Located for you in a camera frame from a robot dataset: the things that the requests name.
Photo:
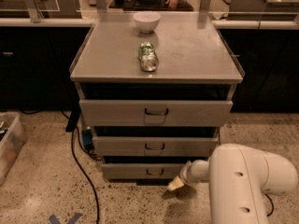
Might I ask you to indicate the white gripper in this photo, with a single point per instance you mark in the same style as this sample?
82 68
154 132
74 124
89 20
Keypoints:
186 174

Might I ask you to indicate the grey drawer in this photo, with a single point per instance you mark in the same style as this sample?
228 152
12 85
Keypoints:
154 146
155 113
128 171

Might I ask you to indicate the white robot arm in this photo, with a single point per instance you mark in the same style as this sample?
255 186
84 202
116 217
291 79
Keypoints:
238 177

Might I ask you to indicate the grey metal drawer cabinet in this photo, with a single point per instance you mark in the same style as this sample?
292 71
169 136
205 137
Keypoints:
194 65

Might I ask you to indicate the person's hand in background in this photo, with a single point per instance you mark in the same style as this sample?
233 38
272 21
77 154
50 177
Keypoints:
172 4

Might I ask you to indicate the blue power adapter box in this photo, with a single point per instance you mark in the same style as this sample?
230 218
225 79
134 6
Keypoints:
87 138

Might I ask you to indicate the green soda can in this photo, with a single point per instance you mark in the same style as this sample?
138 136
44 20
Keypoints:
147 57

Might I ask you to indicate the white ceramic bowl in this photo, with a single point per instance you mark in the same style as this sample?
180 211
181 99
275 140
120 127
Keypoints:
146 21

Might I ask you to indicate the clear plastic storage bin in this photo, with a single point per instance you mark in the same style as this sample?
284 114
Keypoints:
12 138

